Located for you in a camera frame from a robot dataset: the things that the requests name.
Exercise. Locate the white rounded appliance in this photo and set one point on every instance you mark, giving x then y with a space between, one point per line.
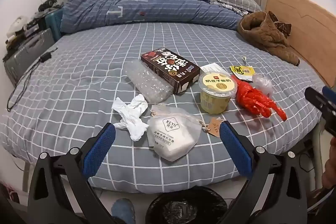
17 27

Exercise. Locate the white tissue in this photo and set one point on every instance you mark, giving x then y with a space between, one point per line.
131 113

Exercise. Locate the cream furniture post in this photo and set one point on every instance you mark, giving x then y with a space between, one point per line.
318 155

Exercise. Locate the teal plastic crate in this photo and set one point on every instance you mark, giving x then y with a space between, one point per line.
53 24

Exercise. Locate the trash bin with black bag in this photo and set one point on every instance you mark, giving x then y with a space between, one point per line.
183 208

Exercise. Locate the grey suitcase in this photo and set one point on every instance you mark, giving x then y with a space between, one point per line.
29 50

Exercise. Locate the blue fuzzy slipper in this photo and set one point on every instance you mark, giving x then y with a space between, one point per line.
123 211

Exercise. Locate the clear plastic wrap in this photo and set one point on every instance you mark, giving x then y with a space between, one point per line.
262 83

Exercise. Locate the person's right hand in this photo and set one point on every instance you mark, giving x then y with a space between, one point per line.
330 174

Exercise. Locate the red plastic bag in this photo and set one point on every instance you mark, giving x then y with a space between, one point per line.
252 100

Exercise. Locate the clear bubble wrap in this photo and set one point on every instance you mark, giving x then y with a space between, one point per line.
147 82

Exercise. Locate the blue striped duvet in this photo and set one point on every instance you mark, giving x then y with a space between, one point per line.
157 8

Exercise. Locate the yellow yogurt cup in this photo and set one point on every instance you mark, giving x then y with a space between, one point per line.
215 100

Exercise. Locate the dark cluttered items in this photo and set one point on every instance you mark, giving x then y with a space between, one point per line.
50 5

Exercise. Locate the brown snack box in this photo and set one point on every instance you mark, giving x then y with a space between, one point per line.
168 69

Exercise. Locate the yellow sachet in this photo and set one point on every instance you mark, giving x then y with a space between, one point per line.
242 71

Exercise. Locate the white cardboard box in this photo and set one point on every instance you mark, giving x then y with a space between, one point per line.
210 67

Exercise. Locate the brown quilted jacket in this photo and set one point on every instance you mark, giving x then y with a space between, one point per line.
262 32

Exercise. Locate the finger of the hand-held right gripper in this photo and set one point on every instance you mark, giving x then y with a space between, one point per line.
330 92
317 99

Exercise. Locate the wooden headboard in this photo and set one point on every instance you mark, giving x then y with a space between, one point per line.
309 19

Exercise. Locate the bed with grey checked sheet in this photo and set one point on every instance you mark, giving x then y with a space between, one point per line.
78 82

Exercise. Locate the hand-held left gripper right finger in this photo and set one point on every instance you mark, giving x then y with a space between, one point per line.
236 150

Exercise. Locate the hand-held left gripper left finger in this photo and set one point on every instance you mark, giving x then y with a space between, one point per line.
99 150

